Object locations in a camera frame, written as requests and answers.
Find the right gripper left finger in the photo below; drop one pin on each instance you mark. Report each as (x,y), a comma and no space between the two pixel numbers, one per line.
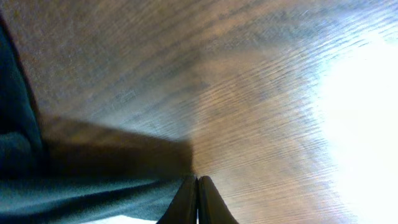
(183,208)

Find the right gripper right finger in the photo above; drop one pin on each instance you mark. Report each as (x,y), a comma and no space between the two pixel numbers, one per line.
(211,207)

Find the dark green t-shirt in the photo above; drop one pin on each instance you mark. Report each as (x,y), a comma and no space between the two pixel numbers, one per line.
(30,195)

